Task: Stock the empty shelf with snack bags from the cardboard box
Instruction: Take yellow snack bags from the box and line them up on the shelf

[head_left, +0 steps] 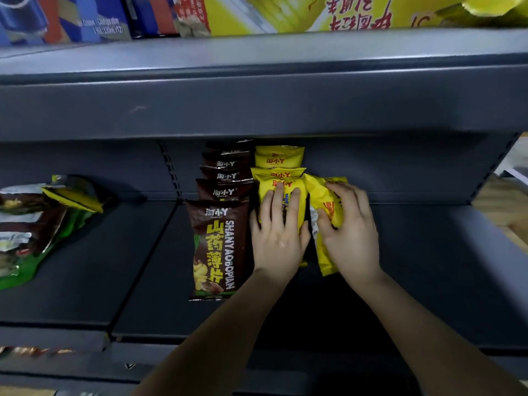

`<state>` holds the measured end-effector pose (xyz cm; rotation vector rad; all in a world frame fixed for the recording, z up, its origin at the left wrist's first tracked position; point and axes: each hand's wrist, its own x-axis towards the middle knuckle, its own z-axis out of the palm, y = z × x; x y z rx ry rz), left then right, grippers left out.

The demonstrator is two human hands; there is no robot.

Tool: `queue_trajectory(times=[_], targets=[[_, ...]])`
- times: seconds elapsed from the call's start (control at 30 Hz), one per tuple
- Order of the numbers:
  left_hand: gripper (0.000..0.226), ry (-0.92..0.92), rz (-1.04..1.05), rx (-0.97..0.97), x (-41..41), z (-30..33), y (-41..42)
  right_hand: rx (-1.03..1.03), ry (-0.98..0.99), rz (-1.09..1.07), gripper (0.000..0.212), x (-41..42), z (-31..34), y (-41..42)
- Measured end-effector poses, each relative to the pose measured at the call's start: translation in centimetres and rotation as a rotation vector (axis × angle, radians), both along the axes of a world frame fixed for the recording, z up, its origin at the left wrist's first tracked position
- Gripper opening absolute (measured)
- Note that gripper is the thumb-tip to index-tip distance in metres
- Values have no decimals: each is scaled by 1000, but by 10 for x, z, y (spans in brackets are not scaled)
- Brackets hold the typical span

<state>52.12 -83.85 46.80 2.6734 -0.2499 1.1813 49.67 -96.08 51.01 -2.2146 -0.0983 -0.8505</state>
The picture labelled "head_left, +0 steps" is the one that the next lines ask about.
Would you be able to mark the person's left hand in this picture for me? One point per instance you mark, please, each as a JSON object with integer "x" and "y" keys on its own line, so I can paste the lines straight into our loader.
{"x": 278, "y": 247}

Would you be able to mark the person's right hand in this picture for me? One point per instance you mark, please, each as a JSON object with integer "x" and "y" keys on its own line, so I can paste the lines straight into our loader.
{"x": 354, "y": 243}

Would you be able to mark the dark blue metal shelf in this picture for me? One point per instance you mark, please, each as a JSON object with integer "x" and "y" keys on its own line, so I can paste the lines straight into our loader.
{"x": 412, "y": 263}

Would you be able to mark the person's left forearm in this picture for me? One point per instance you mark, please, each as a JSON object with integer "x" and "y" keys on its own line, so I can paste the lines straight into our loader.
{"x": 206, "y": 346}

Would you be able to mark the person's right forearm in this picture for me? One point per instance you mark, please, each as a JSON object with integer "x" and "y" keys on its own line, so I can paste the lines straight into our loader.
{"x": 433, "y": 346}

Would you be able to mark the yellow red printed carton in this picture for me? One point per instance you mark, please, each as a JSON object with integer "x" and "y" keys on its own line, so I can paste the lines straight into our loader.
{"x": 288, "y": 12}

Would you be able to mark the heap of green brown bags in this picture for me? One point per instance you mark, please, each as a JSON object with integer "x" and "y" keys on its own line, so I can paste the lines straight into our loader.
{"x": 37, "y": 230}

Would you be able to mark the blue printed drink carton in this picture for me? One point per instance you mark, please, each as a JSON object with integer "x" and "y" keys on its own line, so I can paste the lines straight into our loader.
{"x": 62, "y": 18}
{"x": 152, "y": 14}

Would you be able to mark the pile of red orange packets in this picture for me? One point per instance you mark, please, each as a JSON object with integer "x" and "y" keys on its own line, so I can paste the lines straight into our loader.
{"x": 33, "y": 351}

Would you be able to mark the large yellow crisp bag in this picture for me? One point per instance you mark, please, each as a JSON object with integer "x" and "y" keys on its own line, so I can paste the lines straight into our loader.
{"x": 495, "y": 6}

